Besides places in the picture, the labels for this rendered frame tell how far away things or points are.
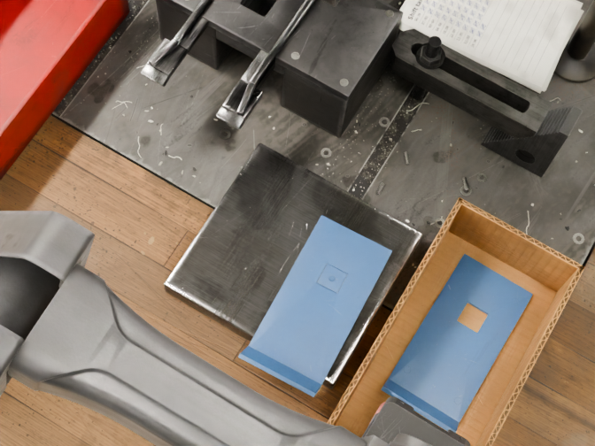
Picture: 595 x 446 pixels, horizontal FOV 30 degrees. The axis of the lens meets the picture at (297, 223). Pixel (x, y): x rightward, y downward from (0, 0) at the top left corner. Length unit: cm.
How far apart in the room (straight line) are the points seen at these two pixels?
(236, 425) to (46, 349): 10
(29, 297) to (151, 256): 37
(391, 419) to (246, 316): 24
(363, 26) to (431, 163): 14
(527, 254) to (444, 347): 11
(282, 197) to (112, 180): 16
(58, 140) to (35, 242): 47
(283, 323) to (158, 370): 39
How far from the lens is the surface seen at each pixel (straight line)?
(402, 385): 96
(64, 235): 58
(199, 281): 96
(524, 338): 100
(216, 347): 97
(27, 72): 108
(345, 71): 98
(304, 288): 96
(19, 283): 63
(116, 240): 100
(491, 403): 98
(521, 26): 107
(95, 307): 57
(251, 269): 97
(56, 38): 109
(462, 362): 97
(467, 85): 100
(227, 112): 95
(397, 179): 103
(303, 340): 95
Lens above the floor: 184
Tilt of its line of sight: 69 degrees down
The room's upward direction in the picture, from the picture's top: 8 degrees clockwise
